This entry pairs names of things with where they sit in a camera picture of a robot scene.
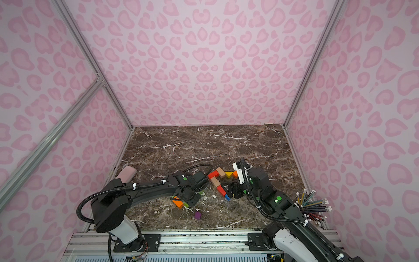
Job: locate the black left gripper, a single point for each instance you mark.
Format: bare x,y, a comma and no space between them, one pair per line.
192,198

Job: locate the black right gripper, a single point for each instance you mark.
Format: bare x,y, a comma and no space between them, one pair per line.
236,190

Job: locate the tan block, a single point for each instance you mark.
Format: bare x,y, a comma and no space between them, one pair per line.
221,172
215,182

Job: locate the red block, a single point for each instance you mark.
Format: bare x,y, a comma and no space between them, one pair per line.
213,174
221,190

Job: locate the yellow triangle block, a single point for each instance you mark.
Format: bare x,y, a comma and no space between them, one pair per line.
229,174

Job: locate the purple small block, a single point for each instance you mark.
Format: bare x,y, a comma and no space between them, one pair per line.
197,215

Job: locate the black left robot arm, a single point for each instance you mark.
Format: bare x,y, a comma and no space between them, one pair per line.
106,209

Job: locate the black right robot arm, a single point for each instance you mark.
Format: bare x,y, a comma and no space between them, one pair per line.
291,231

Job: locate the bundle of coloured pencils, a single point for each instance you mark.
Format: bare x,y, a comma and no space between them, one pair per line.
312,209

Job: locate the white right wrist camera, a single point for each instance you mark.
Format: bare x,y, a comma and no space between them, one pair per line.
240,168

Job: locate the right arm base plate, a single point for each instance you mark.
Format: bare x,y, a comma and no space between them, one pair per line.
261,242

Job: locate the aluminium front rail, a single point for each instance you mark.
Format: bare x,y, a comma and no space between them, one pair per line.
180,246

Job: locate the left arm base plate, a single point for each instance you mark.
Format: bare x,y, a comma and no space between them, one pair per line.
147,242

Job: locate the aluminium diagonal frame bar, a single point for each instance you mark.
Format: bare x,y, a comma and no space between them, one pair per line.
33,160

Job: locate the right corner frame post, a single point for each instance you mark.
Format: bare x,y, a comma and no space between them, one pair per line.
332,21

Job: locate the corner frame post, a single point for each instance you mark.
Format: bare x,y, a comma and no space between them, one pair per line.
332,21
74,29

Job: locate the left corner frame post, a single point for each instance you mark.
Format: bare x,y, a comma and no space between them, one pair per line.
74,29

